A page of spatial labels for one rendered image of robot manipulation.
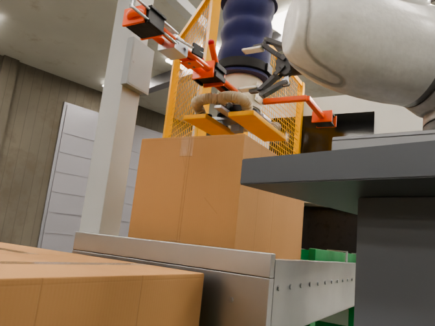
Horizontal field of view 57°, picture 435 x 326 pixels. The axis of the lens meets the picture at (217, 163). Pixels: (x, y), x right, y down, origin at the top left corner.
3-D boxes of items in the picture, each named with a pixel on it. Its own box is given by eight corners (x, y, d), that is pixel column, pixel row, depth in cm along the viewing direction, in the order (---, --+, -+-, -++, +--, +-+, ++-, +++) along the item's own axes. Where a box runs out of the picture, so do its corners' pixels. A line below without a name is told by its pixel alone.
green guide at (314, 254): (371, 268, 302) (371, 255, 304) (386, 270, 297) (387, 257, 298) (307, 268, 167) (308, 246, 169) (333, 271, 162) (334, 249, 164)
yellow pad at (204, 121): (224, 143, 180) (225, 132, 181) (245, 142, 175) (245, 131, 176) (182, 119, 151) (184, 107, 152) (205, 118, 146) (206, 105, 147)
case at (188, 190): (215, 259, 183) (223, 173, 191) (300, 270, 163) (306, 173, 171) (124, 255, 132) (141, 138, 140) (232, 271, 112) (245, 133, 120)
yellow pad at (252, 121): (263, 141, 170) (265, 130, 171) (286, 141, 166) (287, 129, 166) (227, 116, 141) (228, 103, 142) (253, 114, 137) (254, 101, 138)
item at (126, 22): (141, 41, 115) (144, 24, 116) (162, 36, 111) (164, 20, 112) (121, 26, 108) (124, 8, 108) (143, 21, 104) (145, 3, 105)
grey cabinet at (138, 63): (142, 96, 253) (148, 52, 259) (149, 95, 250) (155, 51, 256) (120, 84, 236) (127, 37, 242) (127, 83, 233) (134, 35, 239)
